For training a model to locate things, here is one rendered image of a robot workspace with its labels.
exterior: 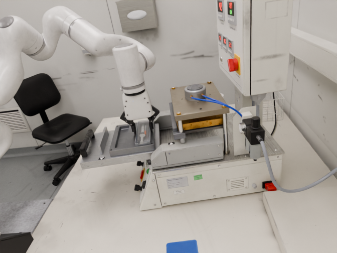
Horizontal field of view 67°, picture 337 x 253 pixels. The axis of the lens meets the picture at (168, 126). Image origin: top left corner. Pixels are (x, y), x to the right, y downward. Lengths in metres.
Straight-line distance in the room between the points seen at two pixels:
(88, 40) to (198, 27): 1.58
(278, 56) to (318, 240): 0.53
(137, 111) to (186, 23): 1.59
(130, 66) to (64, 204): 0.65
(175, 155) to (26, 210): 0.70
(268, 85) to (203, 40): 1.68
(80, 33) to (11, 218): 0.79
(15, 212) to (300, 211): 1.10
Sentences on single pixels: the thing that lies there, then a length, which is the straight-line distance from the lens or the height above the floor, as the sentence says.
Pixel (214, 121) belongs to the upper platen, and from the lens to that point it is 0.90.
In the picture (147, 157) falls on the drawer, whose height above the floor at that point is 0.95.
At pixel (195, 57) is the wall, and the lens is 2.49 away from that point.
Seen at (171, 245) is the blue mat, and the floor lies 0.75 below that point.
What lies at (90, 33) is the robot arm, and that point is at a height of 1.38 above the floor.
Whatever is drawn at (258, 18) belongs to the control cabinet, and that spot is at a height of 1.37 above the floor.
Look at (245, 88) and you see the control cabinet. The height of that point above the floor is 1.18.
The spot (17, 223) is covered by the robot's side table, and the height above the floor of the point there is 0.75.
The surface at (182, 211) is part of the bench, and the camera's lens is 1.00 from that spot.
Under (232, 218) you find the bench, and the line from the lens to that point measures 0.96.
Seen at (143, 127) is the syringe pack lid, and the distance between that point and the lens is 1.03.
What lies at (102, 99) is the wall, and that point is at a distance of 2.75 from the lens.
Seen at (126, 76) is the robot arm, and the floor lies 1.24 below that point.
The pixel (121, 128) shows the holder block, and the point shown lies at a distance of 1.10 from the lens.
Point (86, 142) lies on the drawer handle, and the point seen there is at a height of 1.01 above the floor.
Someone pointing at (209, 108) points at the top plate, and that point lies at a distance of 0.85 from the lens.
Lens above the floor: 1.47
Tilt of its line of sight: 28 degrees down
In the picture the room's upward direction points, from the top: 10 degrees counter-clockwise
